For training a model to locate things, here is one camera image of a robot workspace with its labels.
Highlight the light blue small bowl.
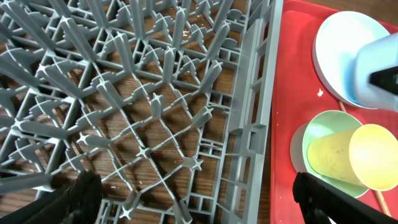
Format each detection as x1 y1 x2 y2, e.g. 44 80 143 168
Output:
353 33 397 112

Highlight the yellow cup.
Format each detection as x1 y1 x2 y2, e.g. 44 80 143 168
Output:
307 124 397 191

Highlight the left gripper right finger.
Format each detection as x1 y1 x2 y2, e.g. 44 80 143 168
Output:
292 172 397 224

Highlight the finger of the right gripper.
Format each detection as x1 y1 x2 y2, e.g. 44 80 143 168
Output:
369 66 398 95

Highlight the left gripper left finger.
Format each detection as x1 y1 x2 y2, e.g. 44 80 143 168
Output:
1 170 102 224

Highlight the light blue plate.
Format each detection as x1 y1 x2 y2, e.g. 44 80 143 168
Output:
312 11 390 109

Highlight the wooden chopstick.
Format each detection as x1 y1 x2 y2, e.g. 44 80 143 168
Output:
339 101 391 217

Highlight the red plastic tray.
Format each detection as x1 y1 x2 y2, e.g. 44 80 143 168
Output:
269 0 398 224

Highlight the grey dishwasher rack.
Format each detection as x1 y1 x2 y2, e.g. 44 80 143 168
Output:
1 0 283 223

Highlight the green bowl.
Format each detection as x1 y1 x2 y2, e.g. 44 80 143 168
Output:
290 110 368 198

